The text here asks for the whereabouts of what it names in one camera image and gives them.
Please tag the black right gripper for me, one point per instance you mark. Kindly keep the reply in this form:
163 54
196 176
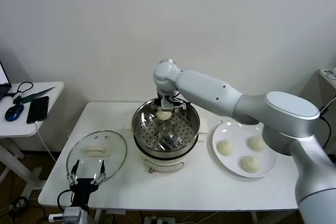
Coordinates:
159 100

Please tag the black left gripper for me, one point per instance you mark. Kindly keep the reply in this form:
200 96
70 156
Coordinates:
82 186

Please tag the white steamed baozi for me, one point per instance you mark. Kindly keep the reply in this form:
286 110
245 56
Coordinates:
163 115
250 164
256 143
225 148

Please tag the round glass pot lid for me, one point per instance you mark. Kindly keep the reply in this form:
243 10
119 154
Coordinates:
118 150

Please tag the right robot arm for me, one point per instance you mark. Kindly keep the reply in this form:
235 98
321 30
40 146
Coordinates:
210 90

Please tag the stainless steel steamer basket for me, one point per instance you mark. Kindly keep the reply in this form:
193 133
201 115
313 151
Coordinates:
189 121

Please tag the white electric cooker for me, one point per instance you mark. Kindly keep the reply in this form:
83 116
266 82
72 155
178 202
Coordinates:
162 163

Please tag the black smartphone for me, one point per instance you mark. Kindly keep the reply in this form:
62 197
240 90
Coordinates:
38 110

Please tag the white round plate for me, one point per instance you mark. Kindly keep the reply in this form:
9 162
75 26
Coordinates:
231 134

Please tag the white side table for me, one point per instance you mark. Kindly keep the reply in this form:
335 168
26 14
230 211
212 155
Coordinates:
15 129

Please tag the white power strip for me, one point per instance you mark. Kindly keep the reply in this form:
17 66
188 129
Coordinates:
160 220

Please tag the green blade knife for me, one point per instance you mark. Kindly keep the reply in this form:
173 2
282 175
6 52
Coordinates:
30 98

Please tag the blue computer mouse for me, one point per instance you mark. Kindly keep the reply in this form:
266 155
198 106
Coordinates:
14 112

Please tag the black laptop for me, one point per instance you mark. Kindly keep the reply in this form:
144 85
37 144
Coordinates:
3 87

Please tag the white side desk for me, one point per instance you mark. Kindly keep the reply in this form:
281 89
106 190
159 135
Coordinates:
326 81

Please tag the white labelled object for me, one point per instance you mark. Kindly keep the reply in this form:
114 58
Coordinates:
332 74

